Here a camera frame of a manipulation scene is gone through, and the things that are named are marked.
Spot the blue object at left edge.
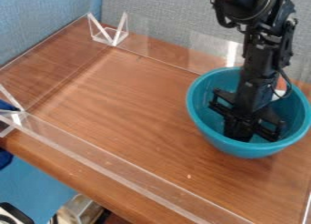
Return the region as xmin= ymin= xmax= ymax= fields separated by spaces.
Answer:
xmin=0 ymin=99 xmax=20 ymax=171

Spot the blue plastic bowl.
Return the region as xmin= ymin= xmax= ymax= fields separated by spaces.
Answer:
xmin=185 ymin=67 xmax=311 ymax=158

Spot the clear acrylic front barrier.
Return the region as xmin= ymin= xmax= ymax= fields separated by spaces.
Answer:
xmin=0 ymin=112 xmax=252 ymax=224

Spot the clear acrylic corner bracket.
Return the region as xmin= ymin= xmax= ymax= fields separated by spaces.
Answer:
xmin=87 ymin=12 xmax=128 ymax=46

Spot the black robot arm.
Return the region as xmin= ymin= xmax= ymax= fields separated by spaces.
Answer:
xmin=209 ymin=0 xmax=298 ymax=142

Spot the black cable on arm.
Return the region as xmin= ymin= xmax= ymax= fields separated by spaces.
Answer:
xmin=271 ymin=67 xmax=293 ymax=100

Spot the metal table frame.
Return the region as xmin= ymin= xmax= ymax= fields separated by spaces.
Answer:
xmin=47 ymin=194 xmax=103 ymax=224

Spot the clear acrylic barrier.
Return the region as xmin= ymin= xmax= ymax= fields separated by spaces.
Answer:
xmin=116 ymin=30 xmax=311 ymax=86
xmin=0 ymin=112 xmax=252 ymax=224

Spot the clear acrylic back barrier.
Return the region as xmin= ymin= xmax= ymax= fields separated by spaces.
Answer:
xmin=116 ymin=30 xmax=311 ymax=86

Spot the white toy mushroom brown cap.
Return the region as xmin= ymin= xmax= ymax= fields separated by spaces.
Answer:
xmin=276 ymin=86 xmax=287 ymax=97

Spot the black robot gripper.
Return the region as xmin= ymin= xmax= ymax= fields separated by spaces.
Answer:
xmin=209 ymin=77 xmax=288 ymax=142

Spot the black white object bottom left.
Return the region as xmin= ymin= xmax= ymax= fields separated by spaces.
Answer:
xmin=0 ymin=202 xmax=35 ymax=224

